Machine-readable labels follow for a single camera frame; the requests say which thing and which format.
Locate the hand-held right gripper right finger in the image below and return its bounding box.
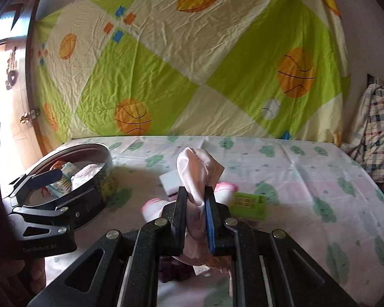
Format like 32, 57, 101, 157
205, 185, 376, 307

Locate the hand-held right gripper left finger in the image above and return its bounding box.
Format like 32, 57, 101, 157
29, 185, 188, 307

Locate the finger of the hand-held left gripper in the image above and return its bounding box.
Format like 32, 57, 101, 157
11, 185, 106, 234
8, 170, 64, 205

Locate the white printed cloth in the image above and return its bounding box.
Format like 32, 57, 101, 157
48, 161, 76, 195

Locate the white cloth with pink trim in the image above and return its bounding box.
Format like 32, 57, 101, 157
141, 182, 238, 222

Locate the pink fuzzy sock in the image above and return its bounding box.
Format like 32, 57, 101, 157
71, 164, 104, 189

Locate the dark maroon fuzzy cloth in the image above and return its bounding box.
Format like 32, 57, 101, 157
159, 257, 193, 283

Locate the green tissue pack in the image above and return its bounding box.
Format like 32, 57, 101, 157
229, 192, 266, 221

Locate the round dark metal tin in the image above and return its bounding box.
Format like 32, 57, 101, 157
24, 143, 119, 231

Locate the white sponge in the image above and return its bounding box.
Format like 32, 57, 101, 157
159, 169, 184, 198

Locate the pink satin cloth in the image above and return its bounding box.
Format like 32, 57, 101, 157
176, 147, 226, 266

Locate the person's left hand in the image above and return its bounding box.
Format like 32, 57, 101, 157
3, 256, 47, 298

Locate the wooden door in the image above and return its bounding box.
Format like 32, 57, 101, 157
0, 0, 44, 170

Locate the cloud print tablecloth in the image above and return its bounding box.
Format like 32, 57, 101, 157
6, 135, 384, 307

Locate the gold door ornament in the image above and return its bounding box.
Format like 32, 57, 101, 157
5, 46, 20, 91

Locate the green cream printed sheet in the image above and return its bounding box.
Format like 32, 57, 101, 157
35, 0, 352, 154

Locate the plaid cloth bag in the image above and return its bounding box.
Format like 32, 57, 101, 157
341, 83, 384, 183

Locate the gold door handle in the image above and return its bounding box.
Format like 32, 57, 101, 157
19, 110, 40, 124

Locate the dark wall fixture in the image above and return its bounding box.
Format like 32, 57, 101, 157
367, 73, 384, 87

